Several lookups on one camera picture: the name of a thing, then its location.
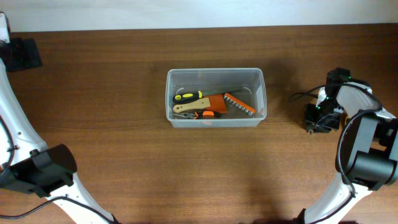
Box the orange scraper wooden handle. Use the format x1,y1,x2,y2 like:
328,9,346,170
172,94,227,114

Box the orange screwdriver bit holder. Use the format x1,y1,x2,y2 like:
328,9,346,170
223,93,256,116

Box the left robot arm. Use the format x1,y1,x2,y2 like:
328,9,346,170
1,12,117,223

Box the orange black needle-nose pliers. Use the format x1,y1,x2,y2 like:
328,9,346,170
174,110,221,119

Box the clear plastic container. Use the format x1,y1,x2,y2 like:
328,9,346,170
165,68,267,128

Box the yellow black handled file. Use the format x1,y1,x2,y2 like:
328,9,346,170
172,87,243,104

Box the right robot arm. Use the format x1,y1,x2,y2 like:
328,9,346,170
294,68,397,223

